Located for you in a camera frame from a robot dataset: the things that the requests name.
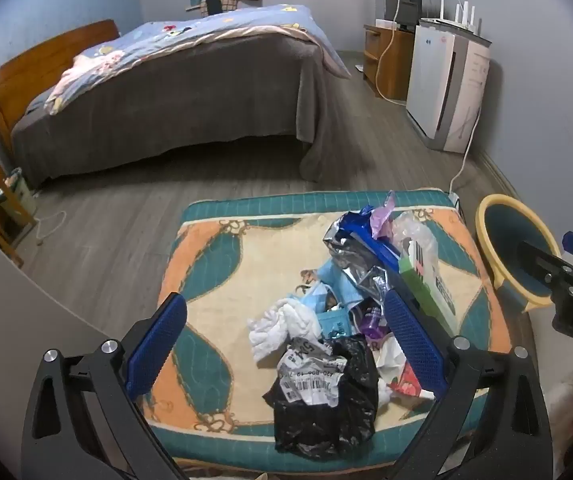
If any pink red printed wrapper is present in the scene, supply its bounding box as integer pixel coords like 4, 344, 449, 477
389, 365, 437, 401

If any pink printed pillow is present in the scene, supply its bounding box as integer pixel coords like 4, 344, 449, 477
46, 52, 134, 116

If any yellow rimmed teal waste bin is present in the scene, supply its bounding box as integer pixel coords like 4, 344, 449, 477
475, 194, 563, 313

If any pale green bag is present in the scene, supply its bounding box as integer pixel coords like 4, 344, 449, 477
0, 167, 34, 213

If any green white carton box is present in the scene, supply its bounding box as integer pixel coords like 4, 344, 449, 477
399, 237, 459, 333

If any clear plastic bag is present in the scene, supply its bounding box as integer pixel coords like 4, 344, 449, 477
391, 210, 439, 261

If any wooden bed frame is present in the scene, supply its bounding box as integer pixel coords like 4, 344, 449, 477
0, 19, 121, 158

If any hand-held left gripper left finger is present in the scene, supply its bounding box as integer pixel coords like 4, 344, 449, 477
20, 291, 188, 480

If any small purple bottle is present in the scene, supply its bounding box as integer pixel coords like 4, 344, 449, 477
356, 305, 392, 341

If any blue silver foil snack bag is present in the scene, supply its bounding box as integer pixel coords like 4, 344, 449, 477
322, 205, 402, 311

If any white purifier cable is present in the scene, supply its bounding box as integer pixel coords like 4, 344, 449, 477
449, 105, 482, 196

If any wooden cabinet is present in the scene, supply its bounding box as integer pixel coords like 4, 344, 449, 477
363, 19, 417, 101

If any light blue face mask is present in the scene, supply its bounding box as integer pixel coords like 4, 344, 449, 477
299, 265, 362, 321

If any white air purifier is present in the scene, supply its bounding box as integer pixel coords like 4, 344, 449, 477
406, 19, 491, 153

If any small teal box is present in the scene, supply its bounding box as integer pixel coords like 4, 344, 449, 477
316, 305, 354, 341

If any white plastic bag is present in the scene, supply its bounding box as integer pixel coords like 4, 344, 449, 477
373, 335, 407, 401

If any purple wrapper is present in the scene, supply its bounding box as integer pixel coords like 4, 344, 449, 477
369, 190, 398, 241

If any blue printed quilt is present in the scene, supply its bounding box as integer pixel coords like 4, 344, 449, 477
44, 4, 353, 116

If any teal orange printed cushion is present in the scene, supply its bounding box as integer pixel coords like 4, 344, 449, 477
147, 189, 514, 466

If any white router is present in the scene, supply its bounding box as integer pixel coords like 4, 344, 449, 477
419, 0, 482, 36

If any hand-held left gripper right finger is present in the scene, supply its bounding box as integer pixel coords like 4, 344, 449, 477
383, 289, 553, 480

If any white television cable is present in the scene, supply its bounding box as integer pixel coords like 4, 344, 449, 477
375, 0, 417, 106

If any grey barcode mailing bag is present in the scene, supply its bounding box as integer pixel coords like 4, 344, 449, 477
276, 337, 349, 408

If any looped white floor cable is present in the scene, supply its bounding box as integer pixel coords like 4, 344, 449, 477
34, 210, 67, 246

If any white fluffy object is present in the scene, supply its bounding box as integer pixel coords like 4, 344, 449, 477
541, 355, 573, 466

